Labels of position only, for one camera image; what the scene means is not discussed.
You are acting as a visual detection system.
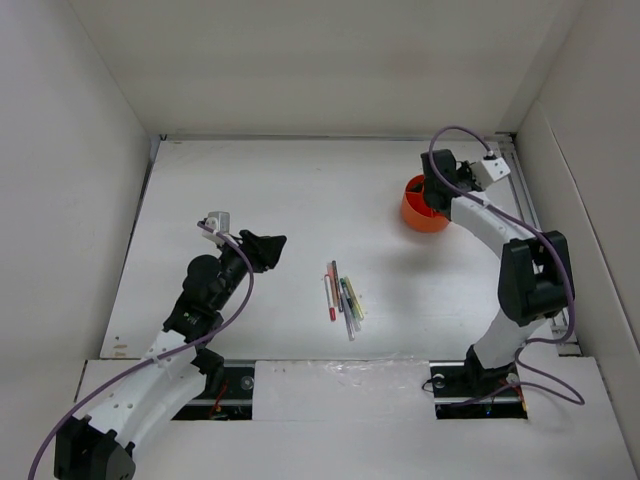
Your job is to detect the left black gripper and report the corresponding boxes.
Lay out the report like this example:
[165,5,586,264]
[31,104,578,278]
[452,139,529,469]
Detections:
[212,230,284,311]

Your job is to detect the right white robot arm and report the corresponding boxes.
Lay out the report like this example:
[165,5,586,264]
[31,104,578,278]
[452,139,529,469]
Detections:
[418,149,575,403]

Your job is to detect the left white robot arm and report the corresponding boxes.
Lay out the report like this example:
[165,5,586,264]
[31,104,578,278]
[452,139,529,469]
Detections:
[53,228,287,479]

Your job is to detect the orange round organizer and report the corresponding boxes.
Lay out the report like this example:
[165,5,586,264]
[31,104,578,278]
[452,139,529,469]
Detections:
[401,175,449,234]

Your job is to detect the black thin pen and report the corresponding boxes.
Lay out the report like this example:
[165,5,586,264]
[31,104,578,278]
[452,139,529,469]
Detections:
[331,260,344,312]

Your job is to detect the green-capped pen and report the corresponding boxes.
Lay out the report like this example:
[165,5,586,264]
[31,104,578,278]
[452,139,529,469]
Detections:
[340,278,361,332]

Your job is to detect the yellow highlighter pen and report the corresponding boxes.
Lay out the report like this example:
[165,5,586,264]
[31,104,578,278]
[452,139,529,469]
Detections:
[344,276,364,320]

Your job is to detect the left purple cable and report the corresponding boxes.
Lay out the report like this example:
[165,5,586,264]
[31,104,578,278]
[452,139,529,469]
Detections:
[27,222,255,480]

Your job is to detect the purple cable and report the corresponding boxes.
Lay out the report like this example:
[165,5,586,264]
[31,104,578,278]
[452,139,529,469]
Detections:
[429,125,586,407]
[27,222,255,480]

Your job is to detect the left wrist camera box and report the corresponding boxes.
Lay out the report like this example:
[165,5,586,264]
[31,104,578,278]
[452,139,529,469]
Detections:
[201,211,230,246]

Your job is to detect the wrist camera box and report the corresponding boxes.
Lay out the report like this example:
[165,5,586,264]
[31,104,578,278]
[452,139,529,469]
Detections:
[470,157,511,191]
[201,211,230,246]

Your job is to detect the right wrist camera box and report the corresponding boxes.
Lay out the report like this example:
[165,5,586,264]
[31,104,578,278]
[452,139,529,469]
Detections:
[470,157,511,191]

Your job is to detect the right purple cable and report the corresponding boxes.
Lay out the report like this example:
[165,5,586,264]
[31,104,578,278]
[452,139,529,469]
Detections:
[429,125,586,407]

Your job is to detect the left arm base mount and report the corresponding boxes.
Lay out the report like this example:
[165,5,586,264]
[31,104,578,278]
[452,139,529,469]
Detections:
[173,363,255,421]

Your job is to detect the aluminium side rail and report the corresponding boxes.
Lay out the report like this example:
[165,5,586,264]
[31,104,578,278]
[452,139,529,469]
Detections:
[496,135,581,356]

